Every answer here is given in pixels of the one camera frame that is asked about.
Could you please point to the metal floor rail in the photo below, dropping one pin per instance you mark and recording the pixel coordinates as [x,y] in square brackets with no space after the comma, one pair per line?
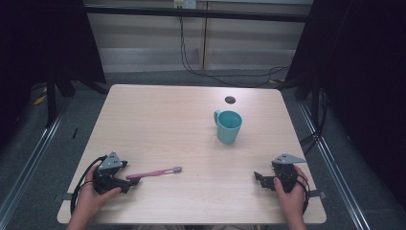
[28,166]
[332,166]

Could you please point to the pink toothbrush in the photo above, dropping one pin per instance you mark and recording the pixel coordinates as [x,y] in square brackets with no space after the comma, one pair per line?
[153,173]

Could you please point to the dark round table grommet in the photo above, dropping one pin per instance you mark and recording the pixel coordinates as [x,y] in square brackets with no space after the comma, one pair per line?
[230,100]

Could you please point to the person's right hand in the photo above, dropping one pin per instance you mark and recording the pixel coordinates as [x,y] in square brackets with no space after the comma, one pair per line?
[293,201]

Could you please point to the black stand legs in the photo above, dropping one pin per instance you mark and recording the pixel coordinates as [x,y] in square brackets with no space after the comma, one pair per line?
[51,96]

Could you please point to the white wall outlet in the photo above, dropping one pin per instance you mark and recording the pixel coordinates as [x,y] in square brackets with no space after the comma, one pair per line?
[185,4]

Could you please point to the person's left hand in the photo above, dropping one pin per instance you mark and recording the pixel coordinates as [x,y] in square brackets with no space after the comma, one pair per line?
[91,201]

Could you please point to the grey tape strip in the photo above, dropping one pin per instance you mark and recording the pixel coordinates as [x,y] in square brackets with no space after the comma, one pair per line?
[67,196]
[317,194]

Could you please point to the teal cup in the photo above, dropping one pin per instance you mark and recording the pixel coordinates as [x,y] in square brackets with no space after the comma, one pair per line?
[228,129]

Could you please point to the black curtain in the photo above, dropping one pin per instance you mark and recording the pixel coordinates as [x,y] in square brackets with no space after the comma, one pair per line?
[38,41]
[367,80]

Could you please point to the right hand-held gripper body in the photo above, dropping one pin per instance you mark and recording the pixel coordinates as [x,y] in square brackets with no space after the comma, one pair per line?
[285,175]

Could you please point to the yellow floor tape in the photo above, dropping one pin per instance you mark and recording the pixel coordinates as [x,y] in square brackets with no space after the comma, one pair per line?
[40,100]

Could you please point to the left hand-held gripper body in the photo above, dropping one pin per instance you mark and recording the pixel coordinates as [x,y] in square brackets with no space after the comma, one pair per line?
[105,180]

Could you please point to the black horizontal bar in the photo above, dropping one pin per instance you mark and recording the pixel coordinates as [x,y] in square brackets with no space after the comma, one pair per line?
[198,13]

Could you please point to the small black floor strip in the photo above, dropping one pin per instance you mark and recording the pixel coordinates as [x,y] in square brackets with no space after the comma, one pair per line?
[75,133]

